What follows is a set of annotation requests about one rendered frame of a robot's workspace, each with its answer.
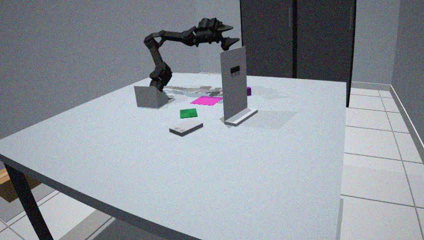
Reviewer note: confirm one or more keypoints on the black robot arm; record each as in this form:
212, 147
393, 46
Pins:
162, 73

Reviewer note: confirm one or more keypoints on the green square patch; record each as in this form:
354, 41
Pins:
188, 113

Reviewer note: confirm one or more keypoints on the grey flat panel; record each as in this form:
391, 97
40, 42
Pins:
234, 87

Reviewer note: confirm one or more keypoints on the magenta square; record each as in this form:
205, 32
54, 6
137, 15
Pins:
206, 100

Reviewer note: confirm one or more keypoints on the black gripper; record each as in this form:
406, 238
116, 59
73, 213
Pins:
213, 34

